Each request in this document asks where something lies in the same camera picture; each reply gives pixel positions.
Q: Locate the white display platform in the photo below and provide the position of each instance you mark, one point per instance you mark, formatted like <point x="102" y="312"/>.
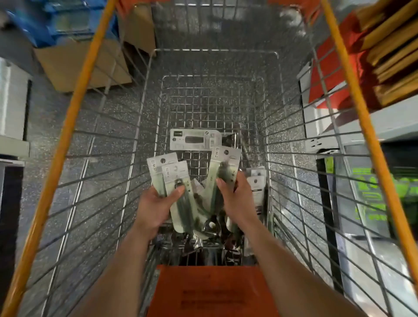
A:
<point x="13" y="104"/>

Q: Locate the black headed green peeler packet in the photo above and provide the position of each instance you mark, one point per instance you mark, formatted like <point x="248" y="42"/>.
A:
<point x="157" y="163"/>
<point x="179" y="173"/>
<point x="225" y="160"/>

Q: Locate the person's left forearm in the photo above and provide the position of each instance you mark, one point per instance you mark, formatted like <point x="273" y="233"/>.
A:
<point x="121" y="281"/>

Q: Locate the large open cardboard box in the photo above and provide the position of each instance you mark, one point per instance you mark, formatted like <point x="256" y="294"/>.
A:
<point x="78" y="65"/>

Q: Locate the green black packets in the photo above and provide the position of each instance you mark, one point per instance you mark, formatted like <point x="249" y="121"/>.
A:
<point x="379" y="193"/>

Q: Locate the small open cardboard box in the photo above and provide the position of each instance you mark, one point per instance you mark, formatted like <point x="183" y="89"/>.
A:
<point x="140" y="29"/>

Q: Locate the person's left hand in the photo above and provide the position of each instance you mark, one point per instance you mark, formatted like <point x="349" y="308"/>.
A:
<point x="153" y="212"/>

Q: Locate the orange cart seat flap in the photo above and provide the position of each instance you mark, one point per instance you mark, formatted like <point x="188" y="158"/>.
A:
<point x="212" y="294"/>

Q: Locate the red packets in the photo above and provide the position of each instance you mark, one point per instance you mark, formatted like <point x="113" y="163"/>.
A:
<point x="333" y="65"/>

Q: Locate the pile of packaged kitchen tools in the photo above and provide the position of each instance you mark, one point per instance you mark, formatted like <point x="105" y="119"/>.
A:
<point x="256" y="183"/>

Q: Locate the person's right forearm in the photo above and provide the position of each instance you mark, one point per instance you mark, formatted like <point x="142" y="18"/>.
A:
<point x="294" y="277"/>

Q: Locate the person's right hand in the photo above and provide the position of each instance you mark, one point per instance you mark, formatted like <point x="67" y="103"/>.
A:
<point x="241" y="202"/>

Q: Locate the grey carded item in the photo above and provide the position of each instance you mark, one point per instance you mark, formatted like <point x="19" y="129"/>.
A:
<point x="196" y="139"/>

